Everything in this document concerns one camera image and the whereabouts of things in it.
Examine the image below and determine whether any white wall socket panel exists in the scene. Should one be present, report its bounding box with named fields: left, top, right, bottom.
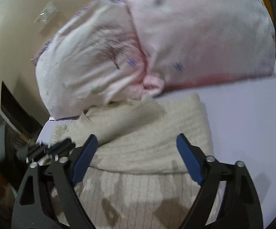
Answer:
left=34, top=1, right=58, bottom=24

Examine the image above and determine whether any pink floral pillow right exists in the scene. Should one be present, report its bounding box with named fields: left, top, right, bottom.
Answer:
left=125, top=0, right=276, bottom=90

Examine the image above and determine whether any pink floral pillow left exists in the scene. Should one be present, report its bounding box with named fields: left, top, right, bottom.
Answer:
left=33, top=0, right=164, bottom=120

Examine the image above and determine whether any beige cable knit sweater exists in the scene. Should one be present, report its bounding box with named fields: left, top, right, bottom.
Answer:
left=49, top=94, right=213, bottom=228

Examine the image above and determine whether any pink floral pillow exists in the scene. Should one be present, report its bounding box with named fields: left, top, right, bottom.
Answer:
left=33, top=0, right=164, bottom=120
left=125, top=0, right=276, bottom=90

